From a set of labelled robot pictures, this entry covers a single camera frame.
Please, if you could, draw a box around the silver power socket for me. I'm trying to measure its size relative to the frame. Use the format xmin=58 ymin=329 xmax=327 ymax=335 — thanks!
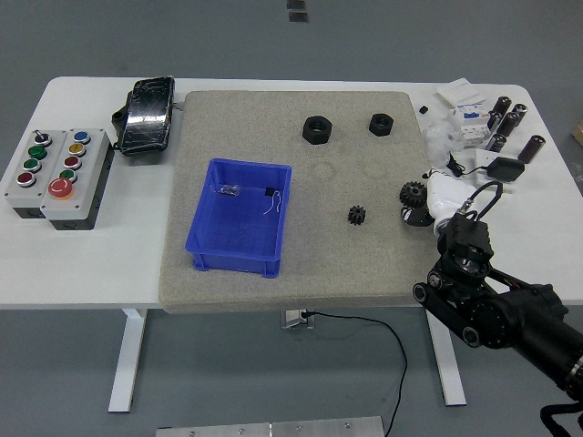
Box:
xmin=281 ymin=309 xmax=315 ymax=330

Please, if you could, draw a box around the small black hex nut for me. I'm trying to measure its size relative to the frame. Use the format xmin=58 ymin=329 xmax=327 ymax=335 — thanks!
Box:
xmin=367 ymin=112 xmax=395 ymax=137

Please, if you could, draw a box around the white table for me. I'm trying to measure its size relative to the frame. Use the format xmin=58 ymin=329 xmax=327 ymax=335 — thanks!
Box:
xmin=0 ymin=76 xmax=583 ymax=311

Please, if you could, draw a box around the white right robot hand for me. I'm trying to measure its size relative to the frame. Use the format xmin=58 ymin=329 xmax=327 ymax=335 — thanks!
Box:
xmin=399 ymin=168 xmax=476 ymax=231

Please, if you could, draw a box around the blue plastic box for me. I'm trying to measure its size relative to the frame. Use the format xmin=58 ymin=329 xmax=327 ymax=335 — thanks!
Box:
xmin=184 ymin=158 xmax=293 ymax=278

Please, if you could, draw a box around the white switch panel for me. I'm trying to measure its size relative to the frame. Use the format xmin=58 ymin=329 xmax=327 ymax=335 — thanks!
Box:
xmin=436 ymin=77 xmax=484 ymax=108

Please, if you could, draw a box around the grey-brown foam mat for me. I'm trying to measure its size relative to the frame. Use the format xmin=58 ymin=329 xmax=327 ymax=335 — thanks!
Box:
xmin=158 ymin=89 xmax=456 ymax=315

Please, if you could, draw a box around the grey emergency-stop button box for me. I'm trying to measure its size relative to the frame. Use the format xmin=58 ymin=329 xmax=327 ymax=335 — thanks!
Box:
xmin=39 ymin=128 xmax=115 ymax=231

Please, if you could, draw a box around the large black gear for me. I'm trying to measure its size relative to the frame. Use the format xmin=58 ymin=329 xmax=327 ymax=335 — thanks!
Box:
xmin=399 ymin=180 xmax=427 ymax=210

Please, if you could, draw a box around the grey metal plate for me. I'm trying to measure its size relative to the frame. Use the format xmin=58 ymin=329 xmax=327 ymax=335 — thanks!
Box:
xmin=155 ymin=416 xmax=386 ymax=437

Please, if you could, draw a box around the crumpled clear plastic bag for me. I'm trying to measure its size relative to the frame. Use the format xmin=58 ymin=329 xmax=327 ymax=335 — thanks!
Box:
xmin=421 ymin=118 xmax=465 ymax=168

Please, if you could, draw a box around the black power cable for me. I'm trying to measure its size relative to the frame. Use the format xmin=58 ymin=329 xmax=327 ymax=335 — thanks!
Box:
xmin=302 ymin=310 xmax=409 ymax=437

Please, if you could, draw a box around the grey four-button control box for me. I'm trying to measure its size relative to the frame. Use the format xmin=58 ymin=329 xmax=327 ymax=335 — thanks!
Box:
xmin=3 ymin=129 xmax=69 ymax=220

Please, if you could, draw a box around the white table leg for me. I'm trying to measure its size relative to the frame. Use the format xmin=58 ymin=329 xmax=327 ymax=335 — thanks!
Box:
xmin=107 ymin=308 xmax=149 ymax=414
xmin=425 ymin=307 xmax=468 ymax=406

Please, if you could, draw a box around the black wrapped foot pedal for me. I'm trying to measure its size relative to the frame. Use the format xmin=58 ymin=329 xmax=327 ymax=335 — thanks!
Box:
xmin=111 ymin=76 xmax=177 ymax=158

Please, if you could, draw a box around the large black hex nut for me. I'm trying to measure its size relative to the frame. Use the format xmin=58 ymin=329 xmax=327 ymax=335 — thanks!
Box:
xmin=302 ymin=115 xmax=333 ymax=146

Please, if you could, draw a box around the white circuit breaker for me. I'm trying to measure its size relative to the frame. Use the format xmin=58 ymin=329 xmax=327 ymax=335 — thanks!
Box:
xmin=450 ymin=100 xmax=496 ymax=149

